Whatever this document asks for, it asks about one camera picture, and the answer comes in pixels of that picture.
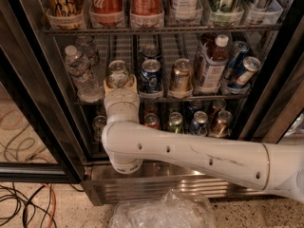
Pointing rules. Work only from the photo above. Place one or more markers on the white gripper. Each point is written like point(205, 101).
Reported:
point(121, 98)

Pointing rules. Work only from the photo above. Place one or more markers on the white green 7up can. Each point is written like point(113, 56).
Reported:
point(118, 74)

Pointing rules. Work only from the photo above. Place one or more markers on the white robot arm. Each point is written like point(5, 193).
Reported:
point(271, 168)

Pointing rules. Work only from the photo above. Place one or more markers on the front blue pepsi can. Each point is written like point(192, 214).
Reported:
point(151, 76)

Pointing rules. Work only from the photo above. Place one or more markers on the blue pepsi can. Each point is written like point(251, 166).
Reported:
point(151, 76)
point(150, 52)

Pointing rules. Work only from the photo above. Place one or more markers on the silver can bottom shelf left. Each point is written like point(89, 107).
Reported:
point(98, 125)

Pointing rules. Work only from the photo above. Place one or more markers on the red coke can bottom shelf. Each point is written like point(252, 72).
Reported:
point(151, 120)

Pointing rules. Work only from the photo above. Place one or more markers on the rear blue pepsi can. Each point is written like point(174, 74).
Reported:
point(150, 52)

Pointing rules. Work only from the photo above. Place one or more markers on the copper soda can middle shelf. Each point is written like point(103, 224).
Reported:
point(181, 75)

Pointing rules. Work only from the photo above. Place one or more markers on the green can bottom shelf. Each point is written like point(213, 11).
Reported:
point(175, 123)

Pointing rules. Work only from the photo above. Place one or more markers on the rear blue can bottom shelf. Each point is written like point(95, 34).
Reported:
point(192, 108)

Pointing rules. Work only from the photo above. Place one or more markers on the blue can shelf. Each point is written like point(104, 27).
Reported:
point(192, 108)
point(198, 125)

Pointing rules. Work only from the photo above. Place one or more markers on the red orange can top shelf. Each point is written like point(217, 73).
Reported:
point(145, 13)

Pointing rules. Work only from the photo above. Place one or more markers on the red coca-cola can top shelf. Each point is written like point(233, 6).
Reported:
point(107, 13)

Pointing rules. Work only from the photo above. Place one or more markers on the left fridge glass door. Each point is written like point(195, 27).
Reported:
point(33, 74)

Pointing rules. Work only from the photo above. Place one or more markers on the fridge glass door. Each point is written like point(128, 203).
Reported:
point(277, 97)
point(33, 74)

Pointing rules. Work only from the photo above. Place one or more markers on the stainless fridge bottom grille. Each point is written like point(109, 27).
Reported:
point(104, 185)

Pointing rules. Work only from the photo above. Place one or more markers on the rear copper can bottom shelf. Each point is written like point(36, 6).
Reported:
point(215, 107)

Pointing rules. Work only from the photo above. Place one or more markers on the yellow lacroix can top shelf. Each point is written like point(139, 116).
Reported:
point(65, 12)

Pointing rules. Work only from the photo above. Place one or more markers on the white label bottle top shelf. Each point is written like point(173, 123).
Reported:
point(185, 0)

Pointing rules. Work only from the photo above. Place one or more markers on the rear blue red bull can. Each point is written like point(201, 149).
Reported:
point(238, 51)

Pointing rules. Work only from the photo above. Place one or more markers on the blue red bull can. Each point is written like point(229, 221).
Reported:
point(249, 66)
point(238, 51)

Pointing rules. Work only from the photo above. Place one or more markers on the front blue red bull can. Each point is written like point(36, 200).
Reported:
point(249, 66)

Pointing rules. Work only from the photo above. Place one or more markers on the green tall can top shelf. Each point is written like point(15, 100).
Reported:
point(225, 12)

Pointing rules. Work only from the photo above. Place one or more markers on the right fridge glass door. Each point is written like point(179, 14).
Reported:
point(277, 97)

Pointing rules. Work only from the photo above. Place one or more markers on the front clear water bottle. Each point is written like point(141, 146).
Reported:
point(82, 76)

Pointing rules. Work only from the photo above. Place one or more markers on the clear water bottle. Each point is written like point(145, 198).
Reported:
point(82, 76)
point(87, 46)

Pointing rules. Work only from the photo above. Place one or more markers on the rear clear water bottle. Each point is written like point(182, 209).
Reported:
point(87, 46)

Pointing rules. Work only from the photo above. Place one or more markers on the front iced tea bottle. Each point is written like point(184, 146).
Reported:
point(213, 57)

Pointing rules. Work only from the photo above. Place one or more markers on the clear plastic bag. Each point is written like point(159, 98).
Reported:
point(173, 210)

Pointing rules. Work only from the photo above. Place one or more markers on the middle wire shelf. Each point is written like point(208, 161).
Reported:
point(172, 99)

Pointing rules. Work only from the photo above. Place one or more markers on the wire shelf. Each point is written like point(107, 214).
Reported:
point(172, 99)
point(159, 31)

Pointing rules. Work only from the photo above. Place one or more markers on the top wire shelf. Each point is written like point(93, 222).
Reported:
point(159, 31)

